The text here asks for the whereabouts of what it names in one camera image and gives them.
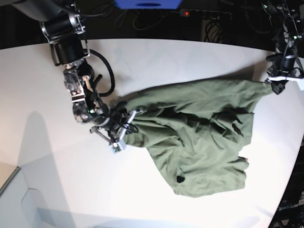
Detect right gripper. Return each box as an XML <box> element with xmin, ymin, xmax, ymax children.
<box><xmin>89</xmin><ymin>101</ymin><xmax>140</xmax><ymax>144</ymax></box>

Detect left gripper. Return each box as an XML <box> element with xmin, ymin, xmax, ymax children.
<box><xmin>264</xmin><ymin>66</ymin><xmax>304</xmax><ymax>95</ymax></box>

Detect green t-shirt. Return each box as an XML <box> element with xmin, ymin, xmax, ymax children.
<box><xmin>124</xmin><ymin>79</ymin><xmax>272</xmax><ymax>198</ymax></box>

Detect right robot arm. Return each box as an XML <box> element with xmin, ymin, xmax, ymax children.
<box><xmin>8</xmin><ymin>0</ymin><xmax>138</xmax><ymax>152</ymax></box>

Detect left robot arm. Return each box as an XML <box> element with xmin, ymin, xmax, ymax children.
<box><xmin>262</xmin><ymin>0</ymin><xmax>304</xmax><ymax>95</ymax></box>

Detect blue box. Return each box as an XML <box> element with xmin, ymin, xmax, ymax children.
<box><xmin>115</xmin><ymin>0</ymin><xmax>181</xmax><ymax>10</ymax></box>

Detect black power strip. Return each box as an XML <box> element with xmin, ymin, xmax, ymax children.
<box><xmin>179</xmin><ymin>9</ymin><xmax>232</xmax><ymax>20</ymax></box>

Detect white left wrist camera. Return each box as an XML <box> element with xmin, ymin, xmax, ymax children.
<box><xmin>296</xmin><ymin>79</ymin><xmax>304</xmax><ymax>91</ymax></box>

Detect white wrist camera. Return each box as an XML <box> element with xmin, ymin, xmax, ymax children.
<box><xmin>109</xmin><ymin>140</ymin><xmax>126</xmax><ymax>154</ymax></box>
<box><xmin>296</xmin><ymin>79</ymin><xmax>304</xmax><ymax>91</ymax></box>

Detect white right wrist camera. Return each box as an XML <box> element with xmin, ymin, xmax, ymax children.
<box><xmin>109</xmin><ymin>140</ymin><xmax>126</xmax><ymax>154</ymax></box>

